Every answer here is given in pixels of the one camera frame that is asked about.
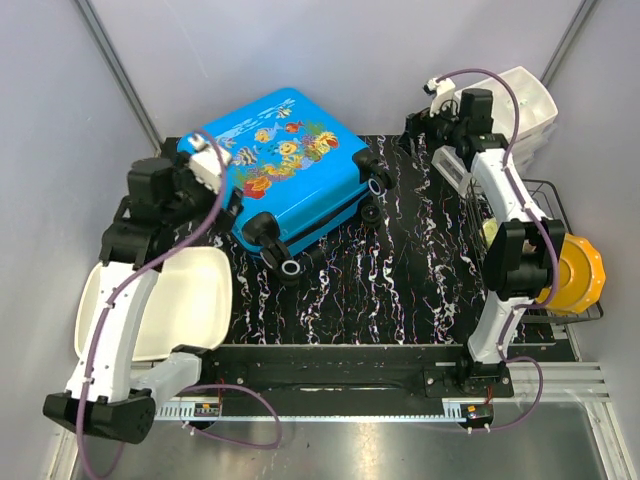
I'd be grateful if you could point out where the white plastic drawer organizer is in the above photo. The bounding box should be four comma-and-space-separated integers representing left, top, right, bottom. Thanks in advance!
432, 66, 558, 197

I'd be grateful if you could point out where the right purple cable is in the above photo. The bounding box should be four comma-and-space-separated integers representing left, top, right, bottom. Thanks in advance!
429, 67, 557, 432

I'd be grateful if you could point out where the pale green cup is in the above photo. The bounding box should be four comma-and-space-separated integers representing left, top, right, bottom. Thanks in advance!
482, 218, 499, 247

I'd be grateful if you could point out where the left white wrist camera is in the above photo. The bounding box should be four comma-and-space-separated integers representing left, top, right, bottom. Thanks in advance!
188, 134, 222, 194

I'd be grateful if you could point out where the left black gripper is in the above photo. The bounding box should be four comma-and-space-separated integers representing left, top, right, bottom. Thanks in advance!
163, 151, 244, 233

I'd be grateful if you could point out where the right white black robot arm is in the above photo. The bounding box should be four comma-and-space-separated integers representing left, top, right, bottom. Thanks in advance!
402, 85, 566, 397

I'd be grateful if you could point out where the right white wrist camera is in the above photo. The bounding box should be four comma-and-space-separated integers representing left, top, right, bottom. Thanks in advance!
423, 77, 456, 117

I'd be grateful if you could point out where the black wire dish rack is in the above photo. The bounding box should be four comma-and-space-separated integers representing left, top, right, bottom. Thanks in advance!
463, 179, 604, 325

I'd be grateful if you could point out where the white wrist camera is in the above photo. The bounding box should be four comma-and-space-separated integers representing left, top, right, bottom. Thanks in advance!
423, 77, 456, 117
188, 134, 222, 194

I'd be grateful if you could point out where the yellow scalloped plate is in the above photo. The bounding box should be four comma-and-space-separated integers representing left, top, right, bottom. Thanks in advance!
546, 234, 606, 315

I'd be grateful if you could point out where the white plastic basin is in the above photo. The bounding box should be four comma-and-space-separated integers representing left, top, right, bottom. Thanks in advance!
75, 247, 233, 365

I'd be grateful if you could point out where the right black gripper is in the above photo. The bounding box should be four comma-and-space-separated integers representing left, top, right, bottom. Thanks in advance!
395, 96, 465, 159

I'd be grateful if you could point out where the aluminium slotted rail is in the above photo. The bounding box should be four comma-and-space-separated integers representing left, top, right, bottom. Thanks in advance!
67, 362, 612, 422

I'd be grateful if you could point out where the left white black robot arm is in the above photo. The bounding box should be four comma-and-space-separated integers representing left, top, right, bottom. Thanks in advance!
43, 153, 231, 444

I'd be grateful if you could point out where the blue fish print suitcase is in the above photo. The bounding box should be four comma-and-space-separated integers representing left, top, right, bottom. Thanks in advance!
202, 88, 395, 285

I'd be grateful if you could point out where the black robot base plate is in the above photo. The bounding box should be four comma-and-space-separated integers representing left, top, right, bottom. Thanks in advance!
158, 343, 576, 400

